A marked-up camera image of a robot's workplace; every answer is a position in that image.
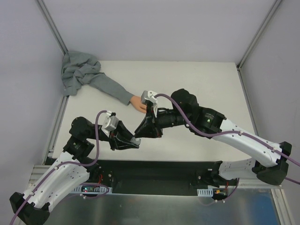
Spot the clear nail polish bottle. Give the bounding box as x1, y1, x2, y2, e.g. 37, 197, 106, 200
131, 137, 141, 146

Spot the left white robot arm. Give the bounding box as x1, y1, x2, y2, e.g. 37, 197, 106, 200
9, 113, 141, 225

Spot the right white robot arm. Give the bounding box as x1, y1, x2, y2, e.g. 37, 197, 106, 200
135, 89, 292, 187

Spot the mannequin hand with nails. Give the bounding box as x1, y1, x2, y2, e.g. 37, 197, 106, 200
130, 96, 147, 113

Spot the grey shirt with sleeve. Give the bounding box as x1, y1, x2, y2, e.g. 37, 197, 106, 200
61, 51, 134, 105

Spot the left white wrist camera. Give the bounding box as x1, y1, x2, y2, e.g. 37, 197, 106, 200
101, 111, 119, 137

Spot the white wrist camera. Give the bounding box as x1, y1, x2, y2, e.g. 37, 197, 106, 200
141, 90, 158, 117
101, 111, 119, 137

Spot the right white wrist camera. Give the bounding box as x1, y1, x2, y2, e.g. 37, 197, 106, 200
141, 90, 158, 117

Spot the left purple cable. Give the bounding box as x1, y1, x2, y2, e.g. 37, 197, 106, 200
9, 109, 111, 225

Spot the purple cable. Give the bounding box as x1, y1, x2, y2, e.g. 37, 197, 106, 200
154, 93, 300, 184
9, 109, 111, 225

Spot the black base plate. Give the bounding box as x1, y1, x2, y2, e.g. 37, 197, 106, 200
70, 158, 237, 195

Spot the left white cable duct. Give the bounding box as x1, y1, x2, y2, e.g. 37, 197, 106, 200
71, 185, 112, 194

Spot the white cable duct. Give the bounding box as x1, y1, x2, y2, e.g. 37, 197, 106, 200
71, 185, 112, 194
197, 188, 214, 197

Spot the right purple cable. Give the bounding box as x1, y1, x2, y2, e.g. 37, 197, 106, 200
154, 93, 300, 184

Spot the right white cable duct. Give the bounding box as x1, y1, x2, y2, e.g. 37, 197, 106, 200
197, 188, 214, 197

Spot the left aluminium frame post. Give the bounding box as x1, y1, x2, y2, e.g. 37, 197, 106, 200
35, 0, 68, 54

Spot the aluminium frame post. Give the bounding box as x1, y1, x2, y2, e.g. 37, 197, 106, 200
236, 0, 284, 70
35, 0, 68, 54

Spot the right aluminium frame post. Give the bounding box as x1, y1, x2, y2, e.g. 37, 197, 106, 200
236, 0, 284, 70

